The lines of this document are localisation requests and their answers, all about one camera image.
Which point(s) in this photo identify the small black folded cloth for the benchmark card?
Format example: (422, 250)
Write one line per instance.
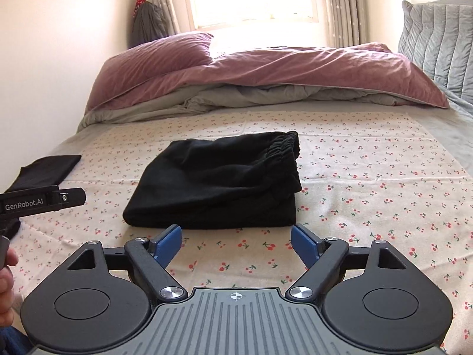
(48, 170)

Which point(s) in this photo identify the black pants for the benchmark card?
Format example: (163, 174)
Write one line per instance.
(214, 185)

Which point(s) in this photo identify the pink and grey duvet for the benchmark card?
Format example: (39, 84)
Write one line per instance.
(314, 70)

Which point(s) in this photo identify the red patterned hanging item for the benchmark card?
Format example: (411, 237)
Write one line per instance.
(140, 0)

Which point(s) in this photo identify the person's blue jeans leg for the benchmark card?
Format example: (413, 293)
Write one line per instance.
(13, 342)

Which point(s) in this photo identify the pink pillow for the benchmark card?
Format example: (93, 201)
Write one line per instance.
(155, 66)

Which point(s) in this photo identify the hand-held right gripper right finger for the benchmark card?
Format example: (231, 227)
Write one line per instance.
(305, 246)

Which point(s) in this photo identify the person's left hand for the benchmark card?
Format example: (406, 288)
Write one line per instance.
(5, 288)

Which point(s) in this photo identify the dark grey hanging garment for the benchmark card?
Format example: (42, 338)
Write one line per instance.
(149, 26)

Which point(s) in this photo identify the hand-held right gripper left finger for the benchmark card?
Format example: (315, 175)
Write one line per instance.
(168, 244)

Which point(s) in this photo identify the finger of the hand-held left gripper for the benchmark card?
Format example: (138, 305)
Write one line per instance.
(74, 196)

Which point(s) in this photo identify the cherry printed sheet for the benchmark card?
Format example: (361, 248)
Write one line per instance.
(369, 177)

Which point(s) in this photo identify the grey quilted pillow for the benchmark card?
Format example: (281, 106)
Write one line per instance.
(439, 44)

